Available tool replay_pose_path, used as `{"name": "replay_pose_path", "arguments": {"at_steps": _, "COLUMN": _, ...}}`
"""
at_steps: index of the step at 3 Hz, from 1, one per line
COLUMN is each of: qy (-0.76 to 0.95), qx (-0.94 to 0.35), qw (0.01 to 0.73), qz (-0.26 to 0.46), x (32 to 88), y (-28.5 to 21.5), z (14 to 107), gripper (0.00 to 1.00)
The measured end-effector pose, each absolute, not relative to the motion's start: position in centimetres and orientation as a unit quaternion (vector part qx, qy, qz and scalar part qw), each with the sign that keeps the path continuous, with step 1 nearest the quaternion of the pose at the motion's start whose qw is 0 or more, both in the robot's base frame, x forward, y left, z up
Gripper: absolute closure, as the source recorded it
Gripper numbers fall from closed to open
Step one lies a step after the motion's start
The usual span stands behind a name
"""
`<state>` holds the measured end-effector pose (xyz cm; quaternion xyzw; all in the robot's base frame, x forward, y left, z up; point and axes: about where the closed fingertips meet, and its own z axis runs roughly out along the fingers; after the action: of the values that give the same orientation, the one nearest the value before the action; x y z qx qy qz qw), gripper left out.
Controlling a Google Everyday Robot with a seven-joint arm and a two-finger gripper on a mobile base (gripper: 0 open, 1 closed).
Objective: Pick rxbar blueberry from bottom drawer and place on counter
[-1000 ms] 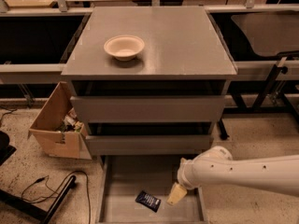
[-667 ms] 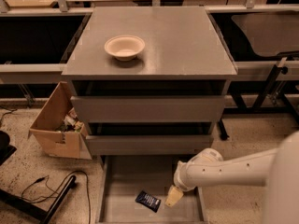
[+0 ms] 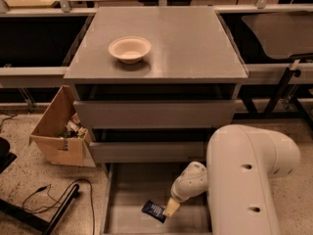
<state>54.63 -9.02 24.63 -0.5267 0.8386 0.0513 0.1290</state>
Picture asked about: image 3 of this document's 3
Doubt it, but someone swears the grey open bottom drawer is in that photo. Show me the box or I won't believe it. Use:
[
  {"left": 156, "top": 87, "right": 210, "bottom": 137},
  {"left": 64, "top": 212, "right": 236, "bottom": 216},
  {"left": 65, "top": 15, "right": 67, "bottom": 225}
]
[{"left": 100, "top": 163, "right": 212, "bottom": 235}]

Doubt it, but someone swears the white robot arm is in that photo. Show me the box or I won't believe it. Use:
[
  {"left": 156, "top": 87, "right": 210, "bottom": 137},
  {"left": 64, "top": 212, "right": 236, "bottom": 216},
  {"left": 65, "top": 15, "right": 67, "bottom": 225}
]
[{"left": 164, "top": 124, "right": 300, "bottom": 235}]

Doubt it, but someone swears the black cable on floor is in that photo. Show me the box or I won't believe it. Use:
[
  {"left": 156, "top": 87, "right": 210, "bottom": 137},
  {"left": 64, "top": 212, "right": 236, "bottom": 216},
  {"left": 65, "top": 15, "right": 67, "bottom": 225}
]
[{"left": 21, "top": 178, "right": 96, "bottom": 235}]

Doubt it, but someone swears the white paper bowl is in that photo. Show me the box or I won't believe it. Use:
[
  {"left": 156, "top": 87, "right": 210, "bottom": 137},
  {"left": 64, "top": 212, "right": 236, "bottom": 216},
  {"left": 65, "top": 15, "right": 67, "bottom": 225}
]
[{"left": 109, "top": 36, "right": 152, "bottom": 64}]

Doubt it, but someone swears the grey chair seat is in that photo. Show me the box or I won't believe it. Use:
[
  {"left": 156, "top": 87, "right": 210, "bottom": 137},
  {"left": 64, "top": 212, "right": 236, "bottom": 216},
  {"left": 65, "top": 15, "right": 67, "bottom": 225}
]
[{"left": 242, "top": 12, "right": 313, "bottom": 60}]

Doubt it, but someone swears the grey top drawer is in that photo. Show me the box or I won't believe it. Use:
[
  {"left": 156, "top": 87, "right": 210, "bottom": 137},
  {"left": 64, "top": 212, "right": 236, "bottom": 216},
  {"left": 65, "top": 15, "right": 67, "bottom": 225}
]
[{"left": 73, "top": 101, "right": 235, "bottom": 129}]

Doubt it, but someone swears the grey middle drawer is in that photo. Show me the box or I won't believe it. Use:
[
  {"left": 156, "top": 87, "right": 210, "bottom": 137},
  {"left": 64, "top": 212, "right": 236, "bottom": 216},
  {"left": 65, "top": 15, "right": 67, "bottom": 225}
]
[{"left": 90, "top": 142, "right": 206, "bottom": 164}]

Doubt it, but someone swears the cardboard box with trash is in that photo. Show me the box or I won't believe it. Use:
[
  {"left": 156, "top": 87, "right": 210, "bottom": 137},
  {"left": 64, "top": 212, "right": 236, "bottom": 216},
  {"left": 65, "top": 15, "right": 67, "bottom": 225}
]
[{"left": 29, "top": 85, "right": 96, "bottom": 167}]

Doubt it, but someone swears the grey drawer cabinet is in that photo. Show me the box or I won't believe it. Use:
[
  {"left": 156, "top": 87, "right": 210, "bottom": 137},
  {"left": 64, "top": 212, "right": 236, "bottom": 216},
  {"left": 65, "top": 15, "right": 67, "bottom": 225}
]
[{"left": 65, "top": 6, "right": 247, "bottom": 152}]

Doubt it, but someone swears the blue rxbar blueberry wrapper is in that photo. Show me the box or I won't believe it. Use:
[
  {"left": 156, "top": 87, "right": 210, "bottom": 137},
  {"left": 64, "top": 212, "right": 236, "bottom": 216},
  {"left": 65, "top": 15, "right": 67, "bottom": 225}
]
[{"left": 142, "top": 201, "right": 166, "bottom": 223}]

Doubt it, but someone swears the black stand leg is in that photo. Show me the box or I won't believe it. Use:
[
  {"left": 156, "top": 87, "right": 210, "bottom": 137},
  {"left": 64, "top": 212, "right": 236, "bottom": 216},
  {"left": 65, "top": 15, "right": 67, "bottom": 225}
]
[{"left": 0, "top": 183, "right": 79, "bottom": 235}]

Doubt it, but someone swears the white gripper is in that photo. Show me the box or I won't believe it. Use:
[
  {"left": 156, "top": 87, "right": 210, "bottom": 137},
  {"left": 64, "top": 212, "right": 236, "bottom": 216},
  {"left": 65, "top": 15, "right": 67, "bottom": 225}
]
[{"left": 164, "top": 186, "right": 191, "bottom": 217}]

